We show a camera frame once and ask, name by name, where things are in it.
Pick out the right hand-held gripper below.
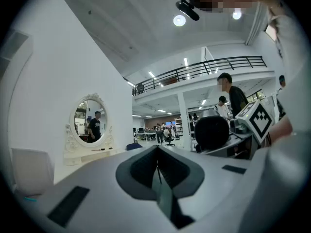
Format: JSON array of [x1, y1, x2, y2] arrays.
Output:
[[198, 100, 275, 160]]

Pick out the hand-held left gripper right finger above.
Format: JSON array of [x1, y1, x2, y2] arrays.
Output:
[[156, 145, 205, 199]]

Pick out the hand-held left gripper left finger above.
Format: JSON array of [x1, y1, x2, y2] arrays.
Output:
[[116, 144, 160, 201]]

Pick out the black items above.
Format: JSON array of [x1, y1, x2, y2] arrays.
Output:
[[194, 115, 230, 153]]

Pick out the person's right forearm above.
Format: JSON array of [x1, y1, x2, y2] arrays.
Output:
[[268, 116, 294, 146]]

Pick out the cream white dressing table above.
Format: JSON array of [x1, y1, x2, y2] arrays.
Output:
[[52, 146, 146, 186]]

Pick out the dark blue chair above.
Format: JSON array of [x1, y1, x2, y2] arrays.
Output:
[[125, 142, 144, 151]]

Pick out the white storage shelving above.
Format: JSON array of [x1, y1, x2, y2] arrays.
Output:
[[174, 116, 195, 140]]

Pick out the black office chair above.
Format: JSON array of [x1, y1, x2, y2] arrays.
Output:
[[165, 133, 176, 147]]

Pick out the white ornate oval mirror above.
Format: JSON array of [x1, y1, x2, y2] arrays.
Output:
[[63, 93, 118, 166]]

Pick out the black balcony railing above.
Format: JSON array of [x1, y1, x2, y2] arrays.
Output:
[[132, 55, 268, 97]]

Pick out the white padded chair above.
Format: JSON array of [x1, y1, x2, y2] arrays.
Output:
[[11, 148, 55, 196]]

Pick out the person's cream shirt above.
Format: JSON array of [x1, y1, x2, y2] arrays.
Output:
[[266, 2, 306, 140]]

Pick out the round ceiling light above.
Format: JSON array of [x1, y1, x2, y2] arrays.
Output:
[[173, 14, 187, 27]]

